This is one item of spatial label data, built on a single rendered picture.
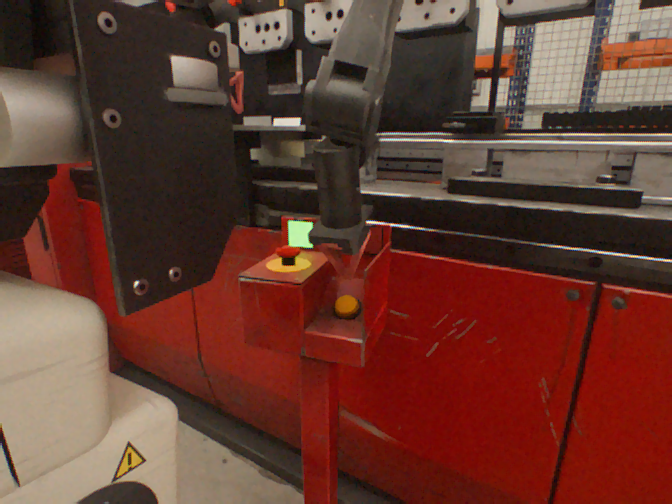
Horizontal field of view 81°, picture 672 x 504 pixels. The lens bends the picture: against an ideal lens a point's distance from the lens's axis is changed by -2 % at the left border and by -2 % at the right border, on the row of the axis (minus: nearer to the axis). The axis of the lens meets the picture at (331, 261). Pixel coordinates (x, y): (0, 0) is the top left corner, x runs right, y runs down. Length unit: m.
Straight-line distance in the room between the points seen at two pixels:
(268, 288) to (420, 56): 1.05
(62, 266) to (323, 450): 1.22
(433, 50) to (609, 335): 1.02
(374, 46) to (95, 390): 0.41
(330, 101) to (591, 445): 0.70
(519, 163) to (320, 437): 0.61
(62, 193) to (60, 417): 1.44
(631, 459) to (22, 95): 0.87
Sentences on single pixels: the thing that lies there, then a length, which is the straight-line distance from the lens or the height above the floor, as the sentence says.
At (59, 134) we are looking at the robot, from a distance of 0.23.
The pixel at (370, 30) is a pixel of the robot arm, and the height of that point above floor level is 1.09.
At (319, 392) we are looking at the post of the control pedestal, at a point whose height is 0.56.
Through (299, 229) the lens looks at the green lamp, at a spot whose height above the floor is 0.82.
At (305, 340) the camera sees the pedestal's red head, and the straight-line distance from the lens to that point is 0.61.
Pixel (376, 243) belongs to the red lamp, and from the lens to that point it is 0.68.
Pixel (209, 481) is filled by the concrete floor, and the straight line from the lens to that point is 1.40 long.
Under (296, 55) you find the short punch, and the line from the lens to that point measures 1.06.
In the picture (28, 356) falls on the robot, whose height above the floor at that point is 0.88.
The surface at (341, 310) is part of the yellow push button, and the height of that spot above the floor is 0.72.
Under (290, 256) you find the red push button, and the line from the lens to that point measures 0.63.
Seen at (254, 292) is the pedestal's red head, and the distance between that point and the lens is 0.61.
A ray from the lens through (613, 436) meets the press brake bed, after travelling 0.85.
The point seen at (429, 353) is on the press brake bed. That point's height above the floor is 0.57.
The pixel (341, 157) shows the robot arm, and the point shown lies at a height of 0.96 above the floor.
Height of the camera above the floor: 0.98
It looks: 18 degrees down
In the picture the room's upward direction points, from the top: straight up
